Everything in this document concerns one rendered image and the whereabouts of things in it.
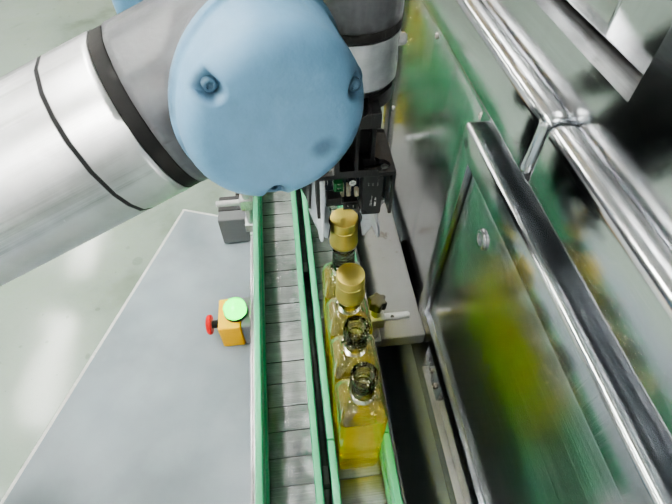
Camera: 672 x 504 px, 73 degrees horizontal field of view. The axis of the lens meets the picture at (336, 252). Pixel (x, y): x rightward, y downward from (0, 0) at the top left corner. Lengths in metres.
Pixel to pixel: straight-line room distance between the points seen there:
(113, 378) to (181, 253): 0.32
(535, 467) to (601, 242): 0.22
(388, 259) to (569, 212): 0.60
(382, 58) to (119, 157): 0.22
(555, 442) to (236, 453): 0.60
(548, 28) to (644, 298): 0.22
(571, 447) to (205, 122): 0.33
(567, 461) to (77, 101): 0.38
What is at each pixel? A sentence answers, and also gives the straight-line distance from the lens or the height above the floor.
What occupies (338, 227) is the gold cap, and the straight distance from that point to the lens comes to 0.53.
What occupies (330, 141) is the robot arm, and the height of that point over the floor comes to 1.47.
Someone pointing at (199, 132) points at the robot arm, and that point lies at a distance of 0.17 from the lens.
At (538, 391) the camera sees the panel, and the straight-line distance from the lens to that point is 0.41.
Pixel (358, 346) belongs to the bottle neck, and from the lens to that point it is 0.52.
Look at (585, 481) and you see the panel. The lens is 0.39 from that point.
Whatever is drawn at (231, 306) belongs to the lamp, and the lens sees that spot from 0.89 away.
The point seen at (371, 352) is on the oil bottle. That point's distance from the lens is 0.56.
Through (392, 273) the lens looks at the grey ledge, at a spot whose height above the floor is 0.88.
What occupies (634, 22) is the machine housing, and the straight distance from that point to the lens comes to 0.37.
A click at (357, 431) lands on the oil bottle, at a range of 0.56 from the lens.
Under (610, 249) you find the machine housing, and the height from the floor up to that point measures 1.38.
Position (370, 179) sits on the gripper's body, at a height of 1.32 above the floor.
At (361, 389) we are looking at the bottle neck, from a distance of 0.49.
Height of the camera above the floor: 1.59
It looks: 51 degrees down
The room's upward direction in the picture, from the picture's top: straight up
